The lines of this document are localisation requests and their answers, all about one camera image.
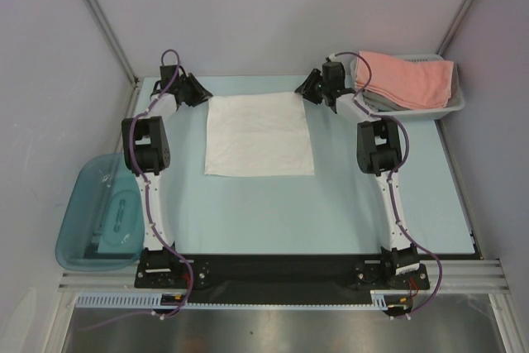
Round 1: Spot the white towel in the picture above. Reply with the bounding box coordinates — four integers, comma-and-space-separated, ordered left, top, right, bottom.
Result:
205, 92, 315, 178

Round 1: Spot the pink striped towel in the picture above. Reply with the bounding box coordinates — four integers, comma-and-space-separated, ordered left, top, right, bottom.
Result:
355, 50, 455, 109

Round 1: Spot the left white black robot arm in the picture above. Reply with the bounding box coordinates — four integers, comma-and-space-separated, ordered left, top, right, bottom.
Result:
122, 64, 213, 260

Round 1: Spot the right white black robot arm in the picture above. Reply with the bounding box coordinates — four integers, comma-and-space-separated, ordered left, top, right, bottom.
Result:
295, 59, 420, 289

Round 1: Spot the white perforated plastic basket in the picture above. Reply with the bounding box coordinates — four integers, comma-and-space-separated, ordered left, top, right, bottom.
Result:
350, 53, 468, 122

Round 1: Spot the teal plastic tray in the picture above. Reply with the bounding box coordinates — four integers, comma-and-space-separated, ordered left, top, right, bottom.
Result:
55, 153, 144, 272

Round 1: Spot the left aluminium corner post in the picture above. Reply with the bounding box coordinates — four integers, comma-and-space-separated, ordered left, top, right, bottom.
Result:
60, 0, 140, 88

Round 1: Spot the aluminium corner post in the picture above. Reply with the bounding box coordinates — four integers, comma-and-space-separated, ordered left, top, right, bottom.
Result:
60, 0, 140, 88
436, 0, 477, 56

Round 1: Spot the right aluminium corner post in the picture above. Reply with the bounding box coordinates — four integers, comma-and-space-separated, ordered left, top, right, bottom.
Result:
436, 0, 477, 56

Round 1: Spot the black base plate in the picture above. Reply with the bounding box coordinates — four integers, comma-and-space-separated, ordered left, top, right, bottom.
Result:
134, 252, 431, 298

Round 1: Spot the slotted cable duct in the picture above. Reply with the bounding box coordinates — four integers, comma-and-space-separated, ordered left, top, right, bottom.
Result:
75, 291, 411, 312

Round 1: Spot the aluminium frame rail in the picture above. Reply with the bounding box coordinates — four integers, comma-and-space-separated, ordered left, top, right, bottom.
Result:
58, 260, 510, 294

